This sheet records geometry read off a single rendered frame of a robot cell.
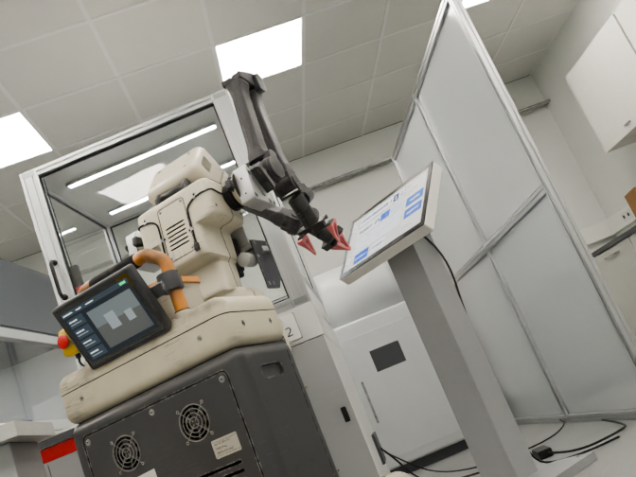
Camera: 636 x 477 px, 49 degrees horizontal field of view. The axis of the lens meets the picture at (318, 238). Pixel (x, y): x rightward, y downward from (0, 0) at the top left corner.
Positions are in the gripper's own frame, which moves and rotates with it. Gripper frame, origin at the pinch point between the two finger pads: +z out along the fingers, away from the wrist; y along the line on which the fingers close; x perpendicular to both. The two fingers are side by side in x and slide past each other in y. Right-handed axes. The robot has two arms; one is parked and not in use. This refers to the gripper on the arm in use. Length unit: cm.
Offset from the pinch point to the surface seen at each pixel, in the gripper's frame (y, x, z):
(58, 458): 47, 99, -61
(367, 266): -1.2, 4.3, 8.9
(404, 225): -24.8, -1.9, 7.5
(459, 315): -17.9, 16.2, 42.1
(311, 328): 34.8, 18.7, 9.3
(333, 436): 40, 55, 33
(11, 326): 137, 30, -93
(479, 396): -17, 43, 55
